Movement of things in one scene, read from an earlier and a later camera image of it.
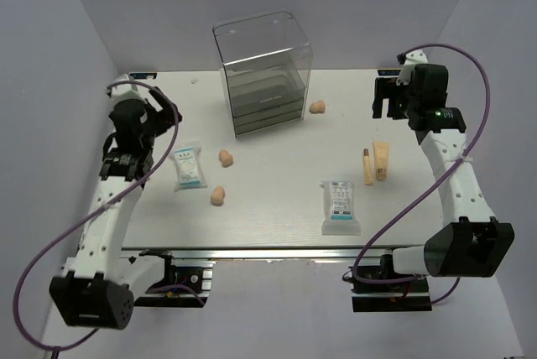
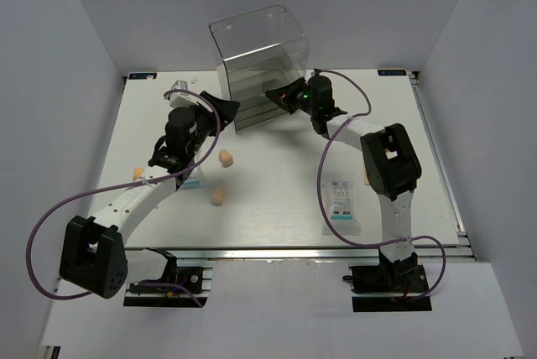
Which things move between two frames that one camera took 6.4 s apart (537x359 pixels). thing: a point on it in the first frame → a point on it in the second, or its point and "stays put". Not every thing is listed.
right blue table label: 388,72 stays put
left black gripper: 164,119 → 226,109
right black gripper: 385,88 → 284,96
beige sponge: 226,158 stays put
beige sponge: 217,196 stays put
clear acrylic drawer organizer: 266,61 stays put
